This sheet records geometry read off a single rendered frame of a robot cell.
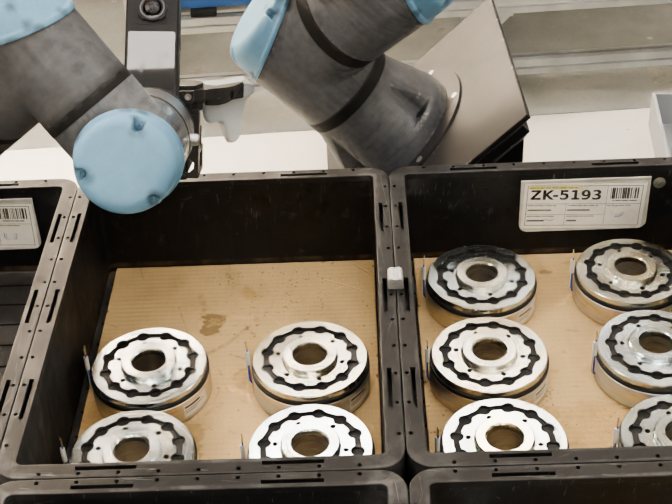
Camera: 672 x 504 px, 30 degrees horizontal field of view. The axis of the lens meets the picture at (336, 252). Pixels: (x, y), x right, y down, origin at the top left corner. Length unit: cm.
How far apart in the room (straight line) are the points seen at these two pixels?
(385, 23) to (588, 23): 235
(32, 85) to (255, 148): 81
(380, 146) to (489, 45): 17
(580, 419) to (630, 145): 68
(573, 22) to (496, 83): 225
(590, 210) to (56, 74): 57
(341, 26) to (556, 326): 38
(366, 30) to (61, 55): 46
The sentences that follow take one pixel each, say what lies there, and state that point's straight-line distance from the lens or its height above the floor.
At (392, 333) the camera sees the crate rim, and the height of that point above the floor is 93.
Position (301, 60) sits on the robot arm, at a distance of 133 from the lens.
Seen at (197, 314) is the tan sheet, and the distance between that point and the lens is 121.
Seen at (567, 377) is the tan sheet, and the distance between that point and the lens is 114.
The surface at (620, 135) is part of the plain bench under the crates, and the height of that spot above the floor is 70.
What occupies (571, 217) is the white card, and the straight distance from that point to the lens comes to 125.
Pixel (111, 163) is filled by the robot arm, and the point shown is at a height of 112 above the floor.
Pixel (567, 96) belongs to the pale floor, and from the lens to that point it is 325.
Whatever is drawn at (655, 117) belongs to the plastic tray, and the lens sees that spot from 170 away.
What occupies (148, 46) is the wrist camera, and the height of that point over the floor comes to 110.
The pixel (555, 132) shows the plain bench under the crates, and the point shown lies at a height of 70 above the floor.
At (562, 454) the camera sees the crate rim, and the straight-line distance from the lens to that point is 93.
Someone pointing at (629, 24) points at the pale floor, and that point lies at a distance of 362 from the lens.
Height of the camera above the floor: 159
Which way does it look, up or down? 36 degrees down
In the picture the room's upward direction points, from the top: 3 degrees counter-clockwise
